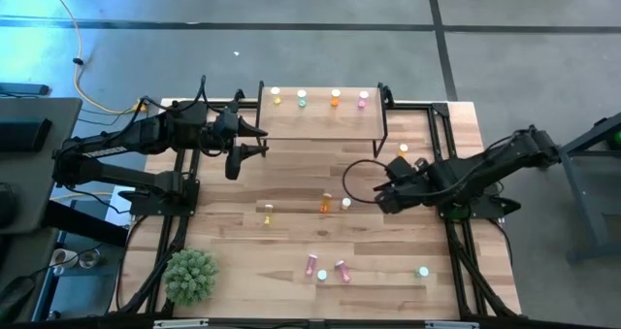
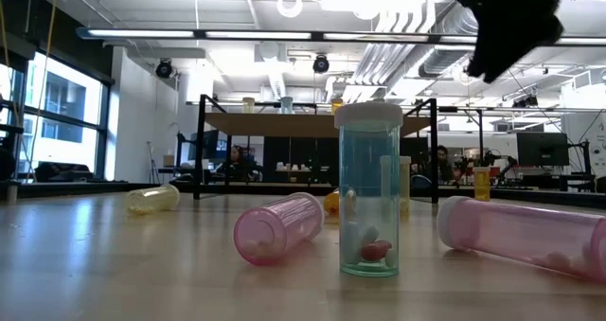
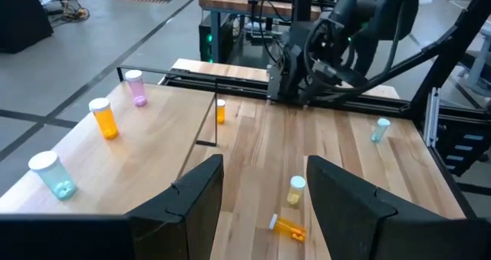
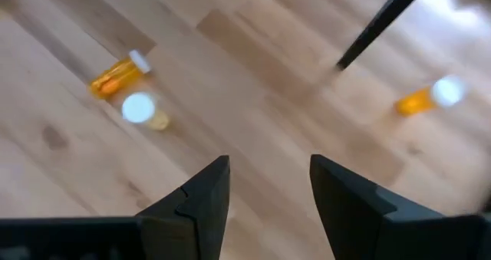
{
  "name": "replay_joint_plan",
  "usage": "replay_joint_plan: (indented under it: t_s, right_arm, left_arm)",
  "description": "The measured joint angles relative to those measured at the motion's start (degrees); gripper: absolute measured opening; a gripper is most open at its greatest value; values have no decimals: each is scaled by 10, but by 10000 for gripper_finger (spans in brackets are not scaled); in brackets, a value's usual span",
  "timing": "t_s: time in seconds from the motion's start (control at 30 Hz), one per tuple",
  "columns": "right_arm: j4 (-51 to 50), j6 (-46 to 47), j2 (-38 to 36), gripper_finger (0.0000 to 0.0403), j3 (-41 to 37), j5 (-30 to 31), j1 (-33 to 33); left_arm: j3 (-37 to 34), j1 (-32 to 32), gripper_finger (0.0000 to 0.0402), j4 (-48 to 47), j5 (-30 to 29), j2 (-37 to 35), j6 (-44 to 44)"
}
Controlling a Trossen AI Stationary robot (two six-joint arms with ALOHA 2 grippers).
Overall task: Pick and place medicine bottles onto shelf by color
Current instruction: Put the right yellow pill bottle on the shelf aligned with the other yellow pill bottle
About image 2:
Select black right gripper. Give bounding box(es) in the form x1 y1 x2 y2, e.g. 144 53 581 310
452 0 567 85

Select pink medicine bottle white cap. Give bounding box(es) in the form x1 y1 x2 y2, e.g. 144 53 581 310
436 195 606 284
233 191 326 267

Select long ceiling light strip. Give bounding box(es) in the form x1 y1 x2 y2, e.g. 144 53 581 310
75 26 606 47

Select black ceiling spotlight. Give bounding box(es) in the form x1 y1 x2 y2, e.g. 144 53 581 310
312 53 330 75
154 58 174 80

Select large black monitor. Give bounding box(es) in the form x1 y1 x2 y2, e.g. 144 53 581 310
515 131 571 168

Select small black monitor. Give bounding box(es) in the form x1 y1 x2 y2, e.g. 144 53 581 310
187 129 222 162

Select thin tripod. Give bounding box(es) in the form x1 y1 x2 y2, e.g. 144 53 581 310
145 140 161 185

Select black cabinet row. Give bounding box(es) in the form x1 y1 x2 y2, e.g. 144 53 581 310
261 135 340 186

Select black sofa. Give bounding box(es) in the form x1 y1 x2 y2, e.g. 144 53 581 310
33 161 95 184

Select black ceiling track camera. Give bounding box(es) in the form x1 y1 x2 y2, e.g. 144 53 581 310
511 92 540 109

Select silver ventilation duct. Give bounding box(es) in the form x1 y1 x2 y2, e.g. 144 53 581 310
416 1 482 80

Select white ceiling ring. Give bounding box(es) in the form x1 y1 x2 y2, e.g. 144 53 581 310
276 0 304 20

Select yellow power cord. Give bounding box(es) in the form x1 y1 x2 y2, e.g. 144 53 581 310
26 0 61 183

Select window wall black frames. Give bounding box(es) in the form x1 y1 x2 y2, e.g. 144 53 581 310
0 50 115 186

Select pale hanging cord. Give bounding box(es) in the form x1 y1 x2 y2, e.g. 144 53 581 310
0 0 23 126

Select wooden shelf black metal frame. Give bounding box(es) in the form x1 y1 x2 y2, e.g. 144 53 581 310
192 93 439 205

